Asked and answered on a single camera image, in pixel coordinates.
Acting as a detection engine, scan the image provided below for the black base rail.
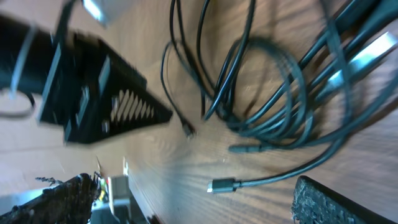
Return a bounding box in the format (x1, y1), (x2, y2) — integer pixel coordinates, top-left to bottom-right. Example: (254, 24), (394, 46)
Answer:
(88, 175), (162, 224)

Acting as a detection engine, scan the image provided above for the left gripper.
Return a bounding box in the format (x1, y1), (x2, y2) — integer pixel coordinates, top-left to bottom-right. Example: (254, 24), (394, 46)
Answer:
(38, 32), (172, 144)

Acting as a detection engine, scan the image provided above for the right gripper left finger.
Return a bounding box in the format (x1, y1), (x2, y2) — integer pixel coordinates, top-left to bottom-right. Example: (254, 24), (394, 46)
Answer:
(1, 172), (101, 224)

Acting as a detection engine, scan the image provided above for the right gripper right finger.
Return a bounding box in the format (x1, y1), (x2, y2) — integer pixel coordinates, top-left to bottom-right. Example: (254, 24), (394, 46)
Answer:
(291, 175), (394, 224)

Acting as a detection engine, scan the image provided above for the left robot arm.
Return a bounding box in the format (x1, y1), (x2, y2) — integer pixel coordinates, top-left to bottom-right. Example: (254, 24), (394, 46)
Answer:
(1, 17), (172, 144)

